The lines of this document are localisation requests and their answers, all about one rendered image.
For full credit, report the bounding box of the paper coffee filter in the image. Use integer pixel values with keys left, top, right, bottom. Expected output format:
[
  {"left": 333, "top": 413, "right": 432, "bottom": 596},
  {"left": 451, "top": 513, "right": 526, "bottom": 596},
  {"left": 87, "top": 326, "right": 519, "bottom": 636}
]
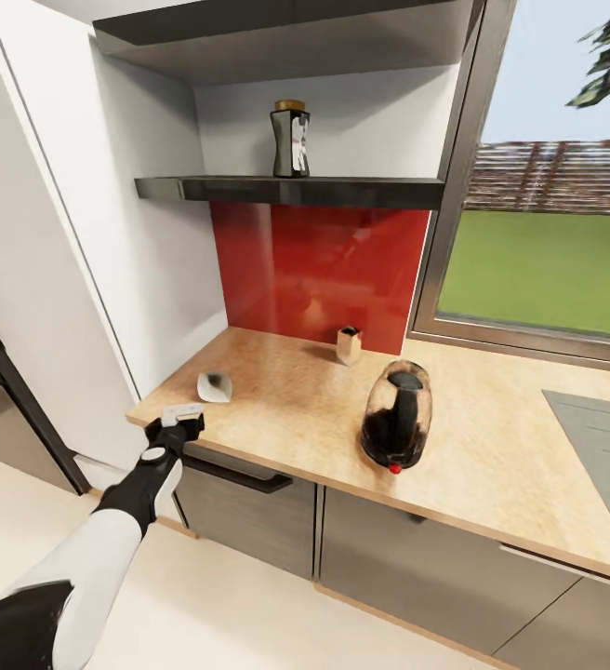
[{"left": 197, "top": 370, "right": 232, "bottom": 402}]

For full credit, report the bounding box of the bottle of coffee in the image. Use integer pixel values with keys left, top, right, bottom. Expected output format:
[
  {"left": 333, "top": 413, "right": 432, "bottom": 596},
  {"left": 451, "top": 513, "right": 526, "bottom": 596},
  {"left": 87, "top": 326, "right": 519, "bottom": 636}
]
[{"left": 270, "top": 100, "right": 310, "bottom": 178}]

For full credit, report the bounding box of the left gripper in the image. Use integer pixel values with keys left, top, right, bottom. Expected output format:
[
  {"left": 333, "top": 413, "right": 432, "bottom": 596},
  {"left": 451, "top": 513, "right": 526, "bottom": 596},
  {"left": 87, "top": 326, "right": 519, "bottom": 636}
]
[{"left": 145, "top": 413, "right": 205, "bottom": 446}]

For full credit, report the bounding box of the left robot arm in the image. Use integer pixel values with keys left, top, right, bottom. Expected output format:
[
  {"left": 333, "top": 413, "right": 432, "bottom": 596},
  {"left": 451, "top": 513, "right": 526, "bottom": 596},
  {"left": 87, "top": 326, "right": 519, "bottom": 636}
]
[{"left": 0, "top": 403, "right": 205, "bottom": 670}]

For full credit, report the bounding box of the electric kettle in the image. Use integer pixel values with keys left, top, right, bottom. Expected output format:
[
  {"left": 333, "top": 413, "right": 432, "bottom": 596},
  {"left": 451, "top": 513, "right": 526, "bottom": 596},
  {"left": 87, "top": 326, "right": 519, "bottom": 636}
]
[{"left": 361, "top": 360, "right": 432, "bottom": 469}]

